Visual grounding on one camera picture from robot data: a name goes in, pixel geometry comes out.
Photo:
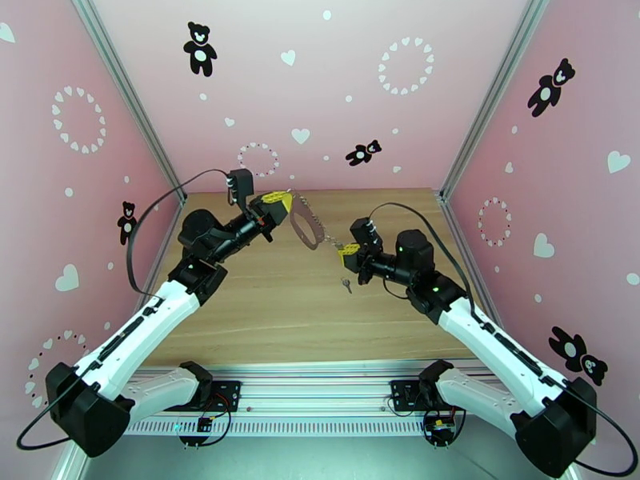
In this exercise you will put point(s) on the small silver key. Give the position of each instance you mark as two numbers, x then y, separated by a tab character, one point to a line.
345	282

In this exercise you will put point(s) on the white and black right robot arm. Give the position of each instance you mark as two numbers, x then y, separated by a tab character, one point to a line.
500	343

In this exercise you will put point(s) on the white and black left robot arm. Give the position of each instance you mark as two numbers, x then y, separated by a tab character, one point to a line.
125	333

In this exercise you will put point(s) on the perforated metal strip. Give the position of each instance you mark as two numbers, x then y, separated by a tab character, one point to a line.
300	427

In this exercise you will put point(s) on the black board with yellow connector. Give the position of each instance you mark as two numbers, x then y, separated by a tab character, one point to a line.
440	426

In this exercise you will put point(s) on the small black circuit board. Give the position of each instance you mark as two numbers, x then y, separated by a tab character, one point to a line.
204	424

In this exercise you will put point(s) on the grey metal panel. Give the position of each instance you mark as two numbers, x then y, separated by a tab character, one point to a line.
320	458

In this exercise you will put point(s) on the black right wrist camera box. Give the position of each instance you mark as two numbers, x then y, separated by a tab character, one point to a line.
365	233

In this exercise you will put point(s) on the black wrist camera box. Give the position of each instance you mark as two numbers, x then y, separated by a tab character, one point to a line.
365	233
242	183

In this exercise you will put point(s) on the aluminium side rail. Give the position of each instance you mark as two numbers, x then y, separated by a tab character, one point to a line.
175	221

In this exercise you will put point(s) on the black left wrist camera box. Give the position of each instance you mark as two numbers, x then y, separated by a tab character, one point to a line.
242	183

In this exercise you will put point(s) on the aluminium front rail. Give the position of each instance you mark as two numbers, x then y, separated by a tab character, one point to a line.
320	388

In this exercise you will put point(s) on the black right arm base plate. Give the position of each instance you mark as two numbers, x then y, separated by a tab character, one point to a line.
400	393

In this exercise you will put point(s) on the aluminium corner post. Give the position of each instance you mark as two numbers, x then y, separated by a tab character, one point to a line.
497	88
127	88

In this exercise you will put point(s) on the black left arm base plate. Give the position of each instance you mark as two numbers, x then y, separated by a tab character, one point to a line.
230	393

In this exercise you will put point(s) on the aluminium frame leg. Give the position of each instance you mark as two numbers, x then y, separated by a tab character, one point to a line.
70	466

